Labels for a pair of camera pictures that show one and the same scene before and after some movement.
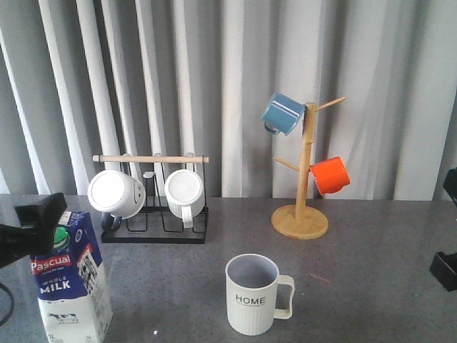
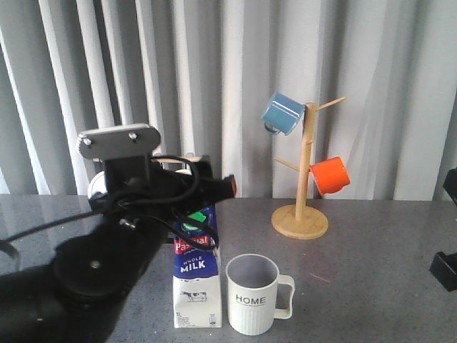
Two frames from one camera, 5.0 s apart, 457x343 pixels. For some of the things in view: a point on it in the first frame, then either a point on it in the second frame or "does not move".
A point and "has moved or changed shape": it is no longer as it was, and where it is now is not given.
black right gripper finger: (450, 184) does not move
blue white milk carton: (73, 297) has moved or changed shape
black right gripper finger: (443, 268) does not move
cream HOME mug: (256, 294) does not move
